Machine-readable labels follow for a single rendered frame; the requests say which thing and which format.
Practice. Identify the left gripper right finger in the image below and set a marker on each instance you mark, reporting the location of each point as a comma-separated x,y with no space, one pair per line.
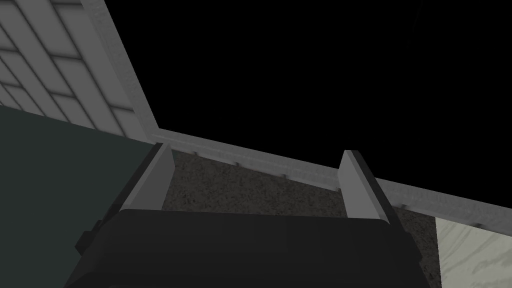
362,188

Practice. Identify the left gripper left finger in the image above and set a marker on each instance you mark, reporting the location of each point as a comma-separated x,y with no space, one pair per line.
150,184

